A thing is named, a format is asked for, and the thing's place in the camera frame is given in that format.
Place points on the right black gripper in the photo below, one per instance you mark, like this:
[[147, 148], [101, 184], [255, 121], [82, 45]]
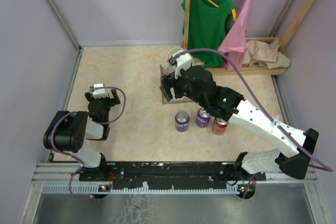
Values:
[[169, 81]]

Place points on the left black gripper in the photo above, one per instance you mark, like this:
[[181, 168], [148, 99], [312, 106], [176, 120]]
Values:
[[114, 100]]

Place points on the canvas tote bag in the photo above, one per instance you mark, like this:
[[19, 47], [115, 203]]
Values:
[[167, 69]]

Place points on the purple fanta can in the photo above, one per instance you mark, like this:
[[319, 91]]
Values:
[[203, 118], [182, 121]]

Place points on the red soda can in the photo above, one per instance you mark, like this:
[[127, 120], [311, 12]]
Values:
[[219, 126]]

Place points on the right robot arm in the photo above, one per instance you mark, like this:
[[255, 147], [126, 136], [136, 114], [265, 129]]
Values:
[[293, 147]]

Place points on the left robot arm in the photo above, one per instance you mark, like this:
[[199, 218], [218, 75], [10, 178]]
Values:
[[68, 131]]

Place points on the pink t-shirt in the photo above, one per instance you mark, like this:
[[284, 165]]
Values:
[[234, 46]]

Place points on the beige crumpled cloth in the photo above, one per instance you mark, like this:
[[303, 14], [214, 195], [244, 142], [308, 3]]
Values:
[[262, 54]]

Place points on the green tank top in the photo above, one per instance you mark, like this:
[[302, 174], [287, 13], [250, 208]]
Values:
[[209, 23]]

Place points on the wooden clothes rack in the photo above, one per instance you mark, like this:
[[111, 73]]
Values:
[[285, 39]]

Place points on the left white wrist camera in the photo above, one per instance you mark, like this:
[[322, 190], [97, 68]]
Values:
[[99, 91]]

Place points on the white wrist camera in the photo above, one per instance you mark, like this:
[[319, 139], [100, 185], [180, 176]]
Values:
[[183, 62], [99, 91]]

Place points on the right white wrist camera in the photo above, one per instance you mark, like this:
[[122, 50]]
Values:
[[183, 62]]

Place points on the black mounting base plate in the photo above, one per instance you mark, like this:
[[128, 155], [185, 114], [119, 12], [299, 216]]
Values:
[[166, 175]]

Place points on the grey metal corner frame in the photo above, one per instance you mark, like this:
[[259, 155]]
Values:
[[61, 19]]

